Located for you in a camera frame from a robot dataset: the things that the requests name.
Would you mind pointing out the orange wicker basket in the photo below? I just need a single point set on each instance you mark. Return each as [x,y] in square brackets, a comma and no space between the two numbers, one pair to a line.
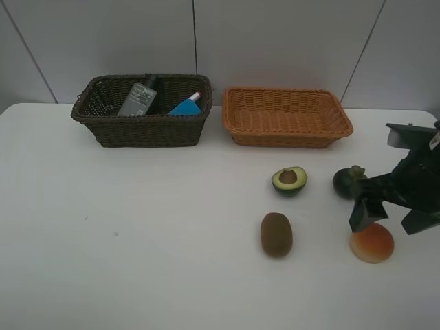
[289,118]

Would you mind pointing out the dark purple mangosteen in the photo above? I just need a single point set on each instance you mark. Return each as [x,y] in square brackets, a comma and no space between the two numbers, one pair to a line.
[345,180]

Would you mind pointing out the blue whiteboard eraser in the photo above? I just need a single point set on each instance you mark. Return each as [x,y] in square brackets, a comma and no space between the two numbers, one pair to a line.
[186,108]

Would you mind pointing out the brown kiwi fruit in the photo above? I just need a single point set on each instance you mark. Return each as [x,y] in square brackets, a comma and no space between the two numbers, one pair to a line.
[276,235]

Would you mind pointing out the orange red mango half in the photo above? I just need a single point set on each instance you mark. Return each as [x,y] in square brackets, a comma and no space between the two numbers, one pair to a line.
[373,245]

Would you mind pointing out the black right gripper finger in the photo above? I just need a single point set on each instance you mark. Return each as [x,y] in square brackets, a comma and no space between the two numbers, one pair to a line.
[366,212]
[417,221]

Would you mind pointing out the halved avocado with pit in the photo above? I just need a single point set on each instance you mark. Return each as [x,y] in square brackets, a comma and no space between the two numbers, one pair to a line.
[289,181]

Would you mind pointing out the white marker pen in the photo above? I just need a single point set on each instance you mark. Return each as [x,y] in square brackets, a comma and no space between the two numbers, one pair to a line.
[195,96]

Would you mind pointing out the dark brown wicker basket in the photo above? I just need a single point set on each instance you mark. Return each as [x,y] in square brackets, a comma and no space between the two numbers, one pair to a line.
[97,107]

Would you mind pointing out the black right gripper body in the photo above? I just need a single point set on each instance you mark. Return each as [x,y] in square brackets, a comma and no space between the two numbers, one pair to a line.
[413,183]

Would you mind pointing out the dark green pump bottle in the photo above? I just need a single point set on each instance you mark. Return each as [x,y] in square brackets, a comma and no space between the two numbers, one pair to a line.
[141,97]

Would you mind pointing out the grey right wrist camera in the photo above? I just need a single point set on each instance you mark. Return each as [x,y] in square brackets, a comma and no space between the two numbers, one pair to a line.
[409,136]

